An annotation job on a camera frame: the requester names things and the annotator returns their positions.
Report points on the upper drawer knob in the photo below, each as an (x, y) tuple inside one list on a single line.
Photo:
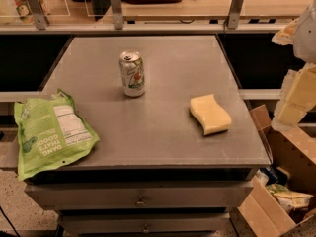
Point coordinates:
[(140, 202)]

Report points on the green rice chip bag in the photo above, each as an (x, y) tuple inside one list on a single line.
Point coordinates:
[(50, 134)]

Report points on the colourful snack bag behind glass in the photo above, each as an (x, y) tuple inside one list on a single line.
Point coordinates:
[(17, 12)]

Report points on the yellow sponge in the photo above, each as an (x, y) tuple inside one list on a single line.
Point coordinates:
[(212, 117)]

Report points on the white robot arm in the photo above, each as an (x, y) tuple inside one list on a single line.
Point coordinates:
[(304, 41)]

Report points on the right metal bracket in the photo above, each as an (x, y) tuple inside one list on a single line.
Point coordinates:
[(233, 17)]

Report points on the silver soda can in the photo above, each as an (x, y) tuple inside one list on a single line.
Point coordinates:
[(132, 73)]

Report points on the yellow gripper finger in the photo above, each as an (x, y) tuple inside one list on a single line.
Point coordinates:
[(285, 36), (297, 97)]

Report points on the grey metal drawer cabinet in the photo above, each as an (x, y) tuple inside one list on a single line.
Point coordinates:
[(151, 145)]

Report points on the drawer knob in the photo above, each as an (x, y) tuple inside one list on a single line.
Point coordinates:
[(140, 202), (145, 229)]

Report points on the middle metal bracket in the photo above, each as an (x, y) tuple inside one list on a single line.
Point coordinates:
[(117, 14)]

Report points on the left metal bracket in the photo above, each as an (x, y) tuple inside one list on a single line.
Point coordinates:
[(40, 19)]

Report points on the cardboard box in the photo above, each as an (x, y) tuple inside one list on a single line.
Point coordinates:
[(294, 158)]

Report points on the metal bracket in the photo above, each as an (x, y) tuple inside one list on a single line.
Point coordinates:
[(40, 19), (117, 14), (233, 17)]

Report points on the snack package in box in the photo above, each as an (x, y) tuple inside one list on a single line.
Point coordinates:
[(289, 200)]

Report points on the lower drawer knob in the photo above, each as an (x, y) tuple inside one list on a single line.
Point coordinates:
[(145, 229)]

